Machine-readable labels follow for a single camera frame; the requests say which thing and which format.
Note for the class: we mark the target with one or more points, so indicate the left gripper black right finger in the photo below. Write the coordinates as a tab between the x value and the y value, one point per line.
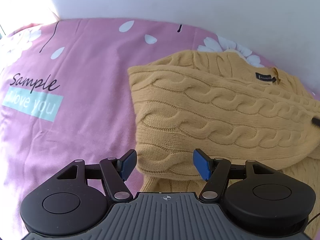
256	198

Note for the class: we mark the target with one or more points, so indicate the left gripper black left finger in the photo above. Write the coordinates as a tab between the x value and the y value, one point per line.
78	197

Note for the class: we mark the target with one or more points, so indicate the mustard cable-knit sweater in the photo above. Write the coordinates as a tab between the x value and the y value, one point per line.
219	103

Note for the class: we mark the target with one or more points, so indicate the pink floral bed sheet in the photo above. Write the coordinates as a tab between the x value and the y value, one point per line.
65	95

